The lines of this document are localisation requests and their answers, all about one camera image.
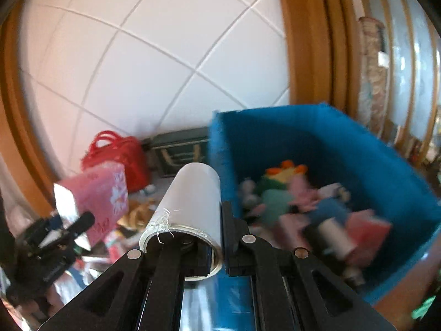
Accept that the blue storage box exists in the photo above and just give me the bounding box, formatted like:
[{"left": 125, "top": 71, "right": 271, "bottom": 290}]
[{"left": 207, "top": 102, "right": 441, "bottom": 331}]

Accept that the red pink box in bin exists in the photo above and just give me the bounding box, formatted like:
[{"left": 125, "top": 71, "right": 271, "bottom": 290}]
[{"left": 345, "top": 209, "right": 392, "bottom": 268}]

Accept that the pink tissue box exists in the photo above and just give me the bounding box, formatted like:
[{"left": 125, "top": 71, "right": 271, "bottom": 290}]
[{"left": 53, "top": 161, "right": 128, "bottom": 250}]

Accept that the red plastic handbag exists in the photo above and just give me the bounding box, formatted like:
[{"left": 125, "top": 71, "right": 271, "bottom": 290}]
[{"left": 81, "top": 130, "right": 151, "bottom": 193}]

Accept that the pink plush in box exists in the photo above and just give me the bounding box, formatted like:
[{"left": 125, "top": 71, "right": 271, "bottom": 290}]
[{"left": 244, "top": 174, "right": 321, "bottom": 226}]

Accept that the green orange plush toy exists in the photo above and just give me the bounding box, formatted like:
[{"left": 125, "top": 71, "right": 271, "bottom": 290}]
[{"left": 258, "top": 160, "right": 308, "bottom": 192}]

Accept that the white paper roll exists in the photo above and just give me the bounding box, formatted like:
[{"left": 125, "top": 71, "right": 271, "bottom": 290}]
[{"left": 139, "top": 162, "right": 223, "bottom": 282}]

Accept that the wooden door frame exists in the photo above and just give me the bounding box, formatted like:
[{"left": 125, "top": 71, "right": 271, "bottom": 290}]
[{"left": 280, "top": 0, "right": 361, "bottom": 118}]

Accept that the dark green gift box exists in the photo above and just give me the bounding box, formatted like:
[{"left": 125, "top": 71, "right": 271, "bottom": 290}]
[{"left": 150, "top": 127, "right": 209, "bottom": 177}]

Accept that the blue plush in box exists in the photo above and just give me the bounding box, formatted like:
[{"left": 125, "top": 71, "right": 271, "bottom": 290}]
[{"left": 306, "top": 198, "right": 351, "bottom": 226}]

